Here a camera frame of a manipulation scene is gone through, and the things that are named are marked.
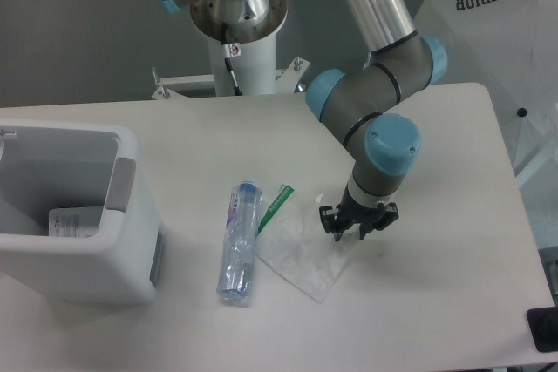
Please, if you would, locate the white mounting bracket frame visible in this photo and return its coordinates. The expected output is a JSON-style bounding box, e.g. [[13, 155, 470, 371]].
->
[[151, 57, 310, 100]]

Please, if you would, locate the clear plastic bag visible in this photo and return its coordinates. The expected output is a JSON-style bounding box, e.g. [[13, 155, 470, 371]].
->
[[256, 183, 358, 303]]

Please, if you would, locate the white superior umbrella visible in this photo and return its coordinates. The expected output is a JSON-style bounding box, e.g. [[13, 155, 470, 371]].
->
[[414, 0, 557, 179]]

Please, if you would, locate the white plastic trash can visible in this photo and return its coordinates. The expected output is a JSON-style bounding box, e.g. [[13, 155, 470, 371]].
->
[[1, 118, 162, 304]]

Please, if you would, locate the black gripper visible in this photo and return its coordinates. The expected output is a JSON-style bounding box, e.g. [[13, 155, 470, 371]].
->
[[318, 191, 399, 241]]

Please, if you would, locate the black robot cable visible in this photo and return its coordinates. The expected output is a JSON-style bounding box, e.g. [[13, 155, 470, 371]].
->
[[220, 21, 243, 97]]

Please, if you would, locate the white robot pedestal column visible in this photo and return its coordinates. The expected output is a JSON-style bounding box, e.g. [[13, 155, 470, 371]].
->
[[190, 0, 288, 97]]

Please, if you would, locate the white label packet in bin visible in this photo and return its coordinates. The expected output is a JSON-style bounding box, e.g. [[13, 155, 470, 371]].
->
[[48, 206, 103, 238]]

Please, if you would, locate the black device at table edge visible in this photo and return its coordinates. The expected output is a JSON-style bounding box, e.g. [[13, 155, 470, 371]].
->
[[526, 307, 557, 353]]

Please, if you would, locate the crushed clear plastic bottle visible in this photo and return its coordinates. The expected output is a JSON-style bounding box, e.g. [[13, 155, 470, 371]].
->
[[216, 178, 262, 303]]

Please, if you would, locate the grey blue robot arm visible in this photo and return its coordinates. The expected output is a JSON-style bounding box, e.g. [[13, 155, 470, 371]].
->
[[159, 0, 447, 239]]

